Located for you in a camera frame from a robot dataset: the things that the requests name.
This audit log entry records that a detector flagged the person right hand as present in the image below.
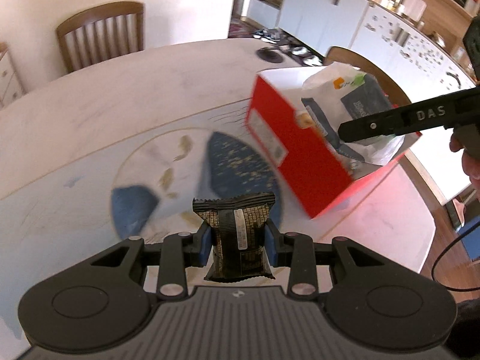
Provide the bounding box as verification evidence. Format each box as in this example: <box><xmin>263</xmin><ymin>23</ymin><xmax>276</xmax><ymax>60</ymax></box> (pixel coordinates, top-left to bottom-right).
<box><xmin>450</xmin><ymin>135</ymin><xmax>480</xmax><ymax>189</ymax></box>

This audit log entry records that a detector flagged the black snack packet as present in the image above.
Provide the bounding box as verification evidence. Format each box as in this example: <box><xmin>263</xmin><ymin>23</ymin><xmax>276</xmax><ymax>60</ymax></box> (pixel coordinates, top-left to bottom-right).
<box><xmin>192</xmin><ymin>192</ymin><xmax>276</xmax><ymax>283</ymax></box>

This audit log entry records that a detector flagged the red cardboard box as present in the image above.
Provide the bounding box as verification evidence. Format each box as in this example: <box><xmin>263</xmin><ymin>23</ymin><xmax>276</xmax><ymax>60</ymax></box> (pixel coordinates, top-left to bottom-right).
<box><xmin>246</xmin><ymin>67</ymin><xmax>421</xmax><ymax>219</ymax></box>

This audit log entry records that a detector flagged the wooden chair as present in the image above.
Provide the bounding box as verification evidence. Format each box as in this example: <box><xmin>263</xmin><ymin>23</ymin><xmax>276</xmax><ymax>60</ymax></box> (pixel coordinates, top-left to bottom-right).
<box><xmin>324</xmin><ymin>45</ymin><xmax>413</xmax><ymax>107</ymax></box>
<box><xmin>55</xmin><ymin>1</ymin><xmax>145</xmax><ymax>73</ymax></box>

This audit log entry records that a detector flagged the white tissue pack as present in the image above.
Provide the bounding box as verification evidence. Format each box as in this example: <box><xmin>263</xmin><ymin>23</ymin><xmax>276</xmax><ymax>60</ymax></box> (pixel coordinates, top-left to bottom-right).
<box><xmin>301</xmin><ymin>63</ymin><xmax>421</xmax><ymax>180</ymax></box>

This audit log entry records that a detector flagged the yellow plush toy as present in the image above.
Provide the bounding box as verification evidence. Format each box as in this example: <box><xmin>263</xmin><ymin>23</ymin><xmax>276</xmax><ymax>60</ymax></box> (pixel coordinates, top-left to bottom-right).
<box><xmin>295</xmin><ymin>111</ymin><xmax>316</xmax><ymax>129</ymax></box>

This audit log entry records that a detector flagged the black cable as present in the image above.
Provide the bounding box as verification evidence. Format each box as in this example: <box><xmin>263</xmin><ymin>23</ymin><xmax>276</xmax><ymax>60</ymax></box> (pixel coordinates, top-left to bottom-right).
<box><xmin>429</xmin><ymin>224</ymin><xmax>480</xmax><ymax>293</ymax></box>

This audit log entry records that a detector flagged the wooden chair far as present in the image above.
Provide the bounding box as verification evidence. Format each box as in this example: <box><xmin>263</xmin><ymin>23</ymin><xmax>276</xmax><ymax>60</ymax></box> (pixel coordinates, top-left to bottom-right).
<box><xmin>55</xmin><ymin>1</ymin><xmax>145</xmax><ymax>73</ymax></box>

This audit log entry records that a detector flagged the white side cabinet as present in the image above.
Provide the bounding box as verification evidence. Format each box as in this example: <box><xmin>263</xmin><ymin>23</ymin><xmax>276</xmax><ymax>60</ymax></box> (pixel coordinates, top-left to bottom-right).
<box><xmin>0</xmin><ymin>41</ymin><xmax>25</xmax><ymax>109</ymax></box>

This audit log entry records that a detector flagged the white wall cabinet unit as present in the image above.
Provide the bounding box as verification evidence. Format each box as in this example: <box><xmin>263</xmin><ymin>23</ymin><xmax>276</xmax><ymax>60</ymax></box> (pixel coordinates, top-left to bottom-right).
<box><xmin>247</xmin><ymin>0</ymin><xmax>474</xmax><ymax>98</ymax></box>

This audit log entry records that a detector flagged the wooden chair right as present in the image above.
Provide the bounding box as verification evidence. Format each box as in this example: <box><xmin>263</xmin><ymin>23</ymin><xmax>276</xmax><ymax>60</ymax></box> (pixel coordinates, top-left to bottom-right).
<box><xmin>324</xmin><ymin>45</ymin><xmax>413</xmax><ymax>107</ymax></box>

